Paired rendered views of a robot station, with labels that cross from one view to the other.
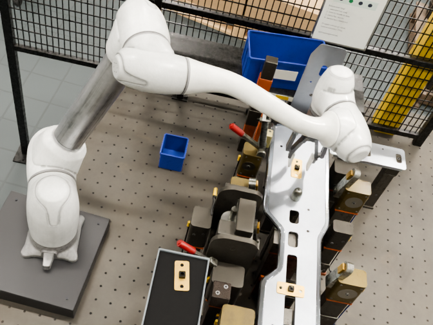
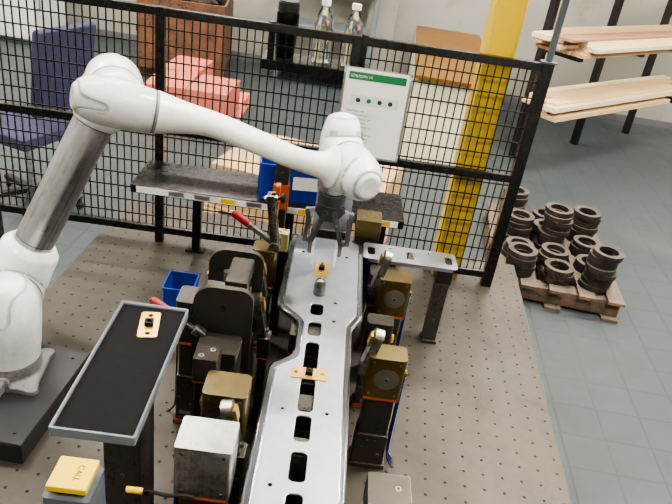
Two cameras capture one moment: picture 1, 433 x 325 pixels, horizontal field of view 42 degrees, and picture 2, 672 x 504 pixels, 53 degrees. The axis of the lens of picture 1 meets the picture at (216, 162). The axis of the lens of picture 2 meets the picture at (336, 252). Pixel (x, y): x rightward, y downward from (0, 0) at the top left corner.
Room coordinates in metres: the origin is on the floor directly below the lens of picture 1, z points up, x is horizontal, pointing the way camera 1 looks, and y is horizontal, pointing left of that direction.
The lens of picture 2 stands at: (-0.37, -0.39, 1.98)
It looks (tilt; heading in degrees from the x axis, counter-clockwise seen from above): 29 degrees down; 3
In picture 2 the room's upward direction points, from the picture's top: 9 degrees clockwise
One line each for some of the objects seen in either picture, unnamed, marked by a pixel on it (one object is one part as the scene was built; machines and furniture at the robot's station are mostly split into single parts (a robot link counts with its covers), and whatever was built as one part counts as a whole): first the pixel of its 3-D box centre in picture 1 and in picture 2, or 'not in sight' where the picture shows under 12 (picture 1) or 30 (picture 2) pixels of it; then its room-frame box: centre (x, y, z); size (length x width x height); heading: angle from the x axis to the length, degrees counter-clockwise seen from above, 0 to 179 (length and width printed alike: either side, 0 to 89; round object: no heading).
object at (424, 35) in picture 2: not in sight; (444, 90); (6.04, -0.86, 0.36); 2.19 x 0.68 x 0.72; 1
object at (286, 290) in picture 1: (290, 289); (309, 372); (0.82, -0.31, 1.01); 0.08 x 0.04 x 0.01; 95
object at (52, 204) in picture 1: (53, 206); (6, 315); (0.92, 0.46, 0.92); 0.18 x 0.16 x 0.22; 24
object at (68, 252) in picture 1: (52, 237); (6, 367); (0.89, 0.46, 0.79); 0.22 x 0.18 x 0.06; 12
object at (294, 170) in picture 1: (296, 167); (321, 267); (1.28, -0.27, 1.01); 0.08 x 0.04 x 0.01; 4
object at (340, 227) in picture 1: (332, 249); (377, 364); (1.10, -0.48, 0.84); 0.10 x 0.05 x 0.29; 95
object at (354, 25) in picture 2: not in sight; (352, 35); (1.92, -0.22, 1.53); 0.07 x 0.07 x 0.20
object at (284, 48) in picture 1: (283, 61); (304, 176); (1.71, -0.14, 1.09); 0.30 x 0.17 x 0.13; 102
